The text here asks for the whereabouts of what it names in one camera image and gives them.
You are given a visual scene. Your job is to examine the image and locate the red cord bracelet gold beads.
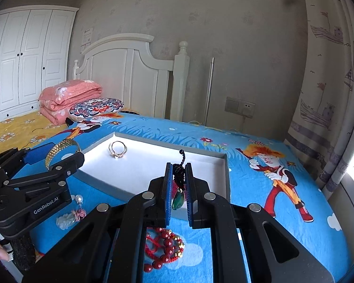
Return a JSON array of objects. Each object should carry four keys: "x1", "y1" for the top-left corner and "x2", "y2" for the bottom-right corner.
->
[{"x1": 145, "y1": 228, "x2": 186, "y2": 264}]

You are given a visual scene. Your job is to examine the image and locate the green pendant with black cord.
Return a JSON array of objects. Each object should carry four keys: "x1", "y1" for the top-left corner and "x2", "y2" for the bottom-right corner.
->
[{"x1": 172, "y1": 150, "x2": 187, "y2": 211}]

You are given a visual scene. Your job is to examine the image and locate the yellow floral bedsheet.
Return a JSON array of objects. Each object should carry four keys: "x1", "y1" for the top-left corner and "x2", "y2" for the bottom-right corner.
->
[{"x1": 0, "y1": 110, "x2": 70, "y2": 157}]

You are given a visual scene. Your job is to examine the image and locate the wall switch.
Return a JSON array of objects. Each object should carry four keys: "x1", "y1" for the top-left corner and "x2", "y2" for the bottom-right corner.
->
[{"x1": 226, "y1": 97, "x2": 242, "y2": 114}]

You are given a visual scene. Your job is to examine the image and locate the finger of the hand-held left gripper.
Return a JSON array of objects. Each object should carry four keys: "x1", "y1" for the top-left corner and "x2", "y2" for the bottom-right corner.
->
[
  {"x1": 0, "y1": 143, "x2": 58, "y2": 183},
  {"x1": 0, "y1": 153, "x2": 85, "y2": 201}
]

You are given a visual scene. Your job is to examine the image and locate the folded pink floral quilt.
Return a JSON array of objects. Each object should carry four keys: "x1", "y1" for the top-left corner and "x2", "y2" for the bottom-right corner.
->
[{"x1": 38, "y1": 79, "x2": 103, "y2": 126}]

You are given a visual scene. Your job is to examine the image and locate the metal pole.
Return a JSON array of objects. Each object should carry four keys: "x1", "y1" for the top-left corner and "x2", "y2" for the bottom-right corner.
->
[{"x1": 204, "y1": 57, "x2": 215, "y2": 127}]

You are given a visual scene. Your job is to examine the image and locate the white wardrobe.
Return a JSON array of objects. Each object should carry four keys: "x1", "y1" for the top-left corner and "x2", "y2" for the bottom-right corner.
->
[{"x1": 0, "y1": 7, "x2": 80, "y2": 123}]

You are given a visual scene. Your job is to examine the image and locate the dark fuzzy cloth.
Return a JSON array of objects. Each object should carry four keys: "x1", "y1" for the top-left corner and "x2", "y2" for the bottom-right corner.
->
[{"x1": 9, "y1": 233, "x2": 37, "y2": 275}]

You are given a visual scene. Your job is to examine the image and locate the wide textured gold bangle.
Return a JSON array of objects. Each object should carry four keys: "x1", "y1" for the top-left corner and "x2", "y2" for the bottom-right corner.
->
[{"x1": 45, "y1": 139, "x2": 82, "y2": 171}]

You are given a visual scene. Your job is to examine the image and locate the jade pendant with pink cord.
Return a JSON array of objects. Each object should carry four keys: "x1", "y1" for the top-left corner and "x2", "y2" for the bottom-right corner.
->
[{"x1": 56, "y1": 208, "x2": 87, "y2": 230}]

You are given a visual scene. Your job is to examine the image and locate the red bead bracelet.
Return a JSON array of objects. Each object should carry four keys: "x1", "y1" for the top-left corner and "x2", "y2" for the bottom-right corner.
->
[{"x1": 149, "y1": 228, "x2": 179, "y2": 270}]

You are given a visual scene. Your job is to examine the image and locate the thin gold double ring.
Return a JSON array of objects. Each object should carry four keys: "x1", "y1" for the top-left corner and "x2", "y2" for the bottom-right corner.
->
[{"x1": 108, "y1": 141, "x2": 128, "y2": 160}]

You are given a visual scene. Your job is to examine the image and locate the white shallow box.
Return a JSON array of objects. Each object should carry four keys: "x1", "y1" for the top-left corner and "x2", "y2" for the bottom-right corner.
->
[{"x1": 74, "y1": 132, "x2": 231, "y2": 221}]

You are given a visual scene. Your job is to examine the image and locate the ship print curtain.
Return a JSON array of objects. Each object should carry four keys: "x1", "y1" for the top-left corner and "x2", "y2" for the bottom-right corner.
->
[{"x1": 287, "y1": 0, "x2": 354, "y2": 201}]

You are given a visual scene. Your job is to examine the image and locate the white window ledge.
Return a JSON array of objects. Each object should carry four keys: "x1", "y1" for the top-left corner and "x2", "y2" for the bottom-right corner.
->
[{"x1": 327, "y1": 165, "x2": 354, "y2": 260}]

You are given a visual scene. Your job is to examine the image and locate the patterned pillow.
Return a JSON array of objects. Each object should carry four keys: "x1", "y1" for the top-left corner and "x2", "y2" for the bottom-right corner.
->
[{"x1": 69, "y1": 98, "x2": 125, "y2": 122}]

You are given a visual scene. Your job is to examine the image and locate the blue cartoon blanket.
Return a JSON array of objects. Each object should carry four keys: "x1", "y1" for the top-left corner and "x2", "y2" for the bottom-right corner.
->
[{"x1": 6, "y1": 112, "x2": 351, "y2": 283}]

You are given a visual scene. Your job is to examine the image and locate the paper sheet on wall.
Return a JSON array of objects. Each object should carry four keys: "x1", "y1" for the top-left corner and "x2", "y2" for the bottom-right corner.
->
[{"x1": 81, "y1": 27, "x2": 94, "y2": 54}]

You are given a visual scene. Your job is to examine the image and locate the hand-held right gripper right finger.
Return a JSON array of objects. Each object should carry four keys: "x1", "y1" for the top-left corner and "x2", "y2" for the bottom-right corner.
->
[{"x1": 185, "y1": 163, "x2": 334, "y2": 283}]

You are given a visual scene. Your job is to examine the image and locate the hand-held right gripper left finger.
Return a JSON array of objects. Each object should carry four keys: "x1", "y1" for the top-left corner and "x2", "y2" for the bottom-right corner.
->
[{"x1": 23, "y1": 163, "x2": 173, "y2": 283}]

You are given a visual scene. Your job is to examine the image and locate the white wooden headboard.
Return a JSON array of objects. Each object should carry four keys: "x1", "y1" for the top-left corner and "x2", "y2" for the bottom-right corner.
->
[{"x1": 73, "y1": 33, "x2": 190, "y2": 121}]

